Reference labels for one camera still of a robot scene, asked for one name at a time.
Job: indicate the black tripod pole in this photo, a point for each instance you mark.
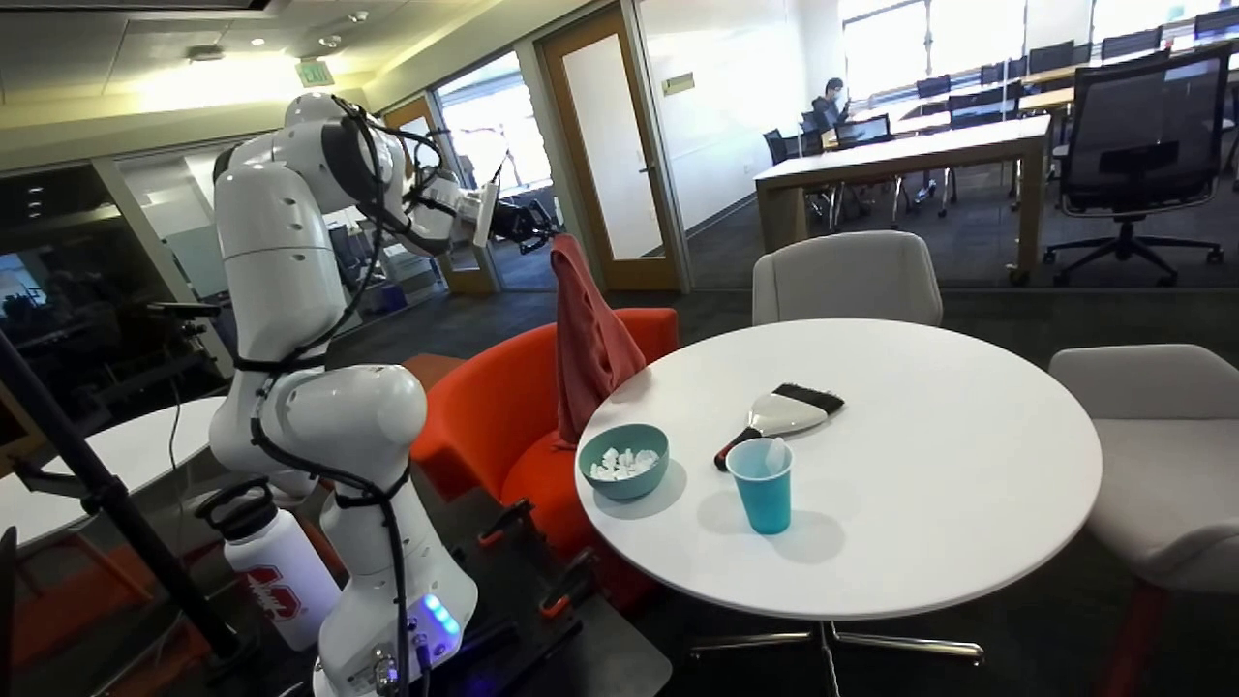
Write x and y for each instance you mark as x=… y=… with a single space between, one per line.
x=119 y=503

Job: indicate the teal bowl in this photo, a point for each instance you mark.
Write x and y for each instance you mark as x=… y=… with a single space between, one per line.
x=604 y=484

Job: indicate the white water bottle black lid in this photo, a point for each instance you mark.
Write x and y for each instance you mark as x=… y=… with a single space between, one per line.
x=285 y=581

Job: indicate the seated person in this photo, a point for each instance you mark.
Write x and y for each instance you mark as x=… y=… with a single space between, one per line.
x=835 y=100

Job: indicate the white foam pieces pile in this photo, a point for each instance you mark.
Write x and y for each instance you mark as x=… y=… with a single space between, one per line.
x=623 y=463

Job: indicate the orange armchair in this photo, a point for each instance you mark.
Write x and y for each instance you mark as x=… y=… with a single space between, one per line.
x=497 y=387

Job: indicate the black office chair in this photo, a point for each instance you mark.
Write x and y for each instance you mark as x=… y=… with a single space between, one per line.
x=1144 y=129

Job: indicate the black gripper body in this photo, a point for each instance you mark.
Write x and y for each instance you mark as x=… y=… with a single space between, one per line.
x=528 y=222

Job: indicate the long wooden table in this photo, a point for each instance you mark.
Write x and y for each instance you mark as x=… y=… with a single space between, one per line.
x=902 y=147

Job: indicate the green exit sign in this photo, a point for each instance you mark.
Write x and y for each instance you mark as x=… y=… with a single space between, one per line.
x=314 y=69

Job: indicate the blue plastic cup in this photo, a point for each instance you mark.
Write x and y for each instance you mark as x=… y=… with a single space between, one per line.
x=760 y=498

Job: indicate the peach sweatshirt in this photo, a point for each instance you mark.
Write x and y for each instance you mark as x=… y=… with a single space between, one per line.
x=586 y=335

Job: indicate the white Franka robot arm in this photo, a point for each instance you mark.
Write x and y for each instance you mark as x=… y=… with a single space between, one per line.
x=278 y=255

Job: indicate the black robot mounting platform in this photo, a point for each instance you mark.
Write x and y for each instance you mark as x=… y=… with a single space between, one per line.
x=604 y=661

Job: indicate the small round white table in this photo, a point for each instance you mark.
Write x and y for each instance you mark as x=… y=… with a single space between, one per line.
x=139 y=446

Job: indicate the white upholstered chair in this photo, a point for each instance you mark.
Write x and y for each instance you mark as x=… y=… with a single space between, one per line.
x=847 y=277
x=1149 y=427

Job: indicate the glass door wooden frame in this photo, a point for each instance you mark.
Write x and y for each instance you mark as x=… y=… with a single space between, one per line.
x=604 y=157

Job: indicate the orange bar clamp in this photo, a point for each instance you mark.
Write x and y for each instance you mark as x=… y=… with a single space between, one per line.
x=554 y=603

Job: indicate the metal table base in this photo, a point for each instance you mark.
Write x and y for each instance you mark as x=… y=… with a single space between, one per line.
x=830 y=643

